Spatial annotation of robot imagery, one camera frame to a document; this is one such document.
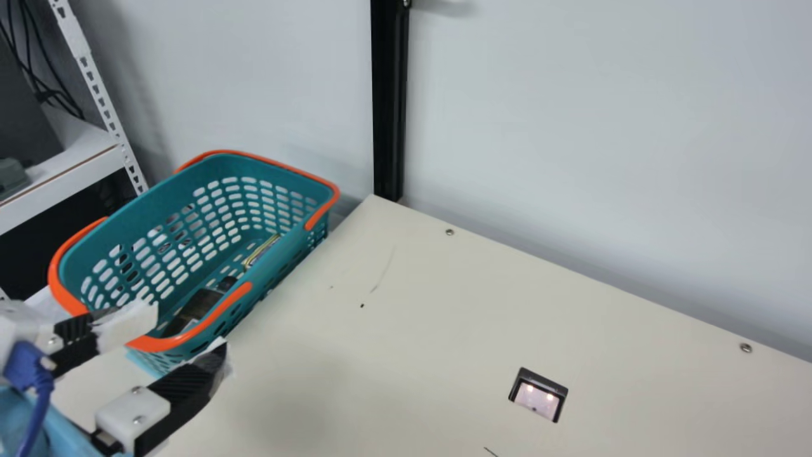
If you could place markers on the small square scanner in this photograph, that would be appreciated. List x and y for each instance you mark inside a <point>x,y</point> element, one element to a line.
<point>536,396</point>

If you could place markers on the rectangular tin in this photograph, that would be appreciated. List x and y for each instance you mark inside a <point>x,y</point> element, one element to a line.
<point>260,251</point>

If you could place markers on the white metal shelf rack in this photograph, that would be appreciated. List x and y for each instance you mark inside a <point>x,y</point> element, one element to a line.
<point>63,166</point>

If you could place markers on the dark coffee bottle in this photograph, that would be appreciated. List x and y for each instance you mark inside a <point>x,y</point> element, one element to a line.
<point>200,304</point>

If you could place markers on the teal shopping basket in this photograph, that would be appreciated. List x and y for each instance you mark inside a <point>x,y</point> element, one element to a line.
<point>146,235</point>

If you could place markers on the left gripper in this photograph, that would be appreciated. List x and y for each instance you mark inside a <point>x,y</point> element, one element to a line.
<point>63,439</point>

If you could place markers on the black post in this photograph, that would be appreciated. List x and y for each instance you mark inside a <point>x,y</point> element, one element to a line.
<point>389,95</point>

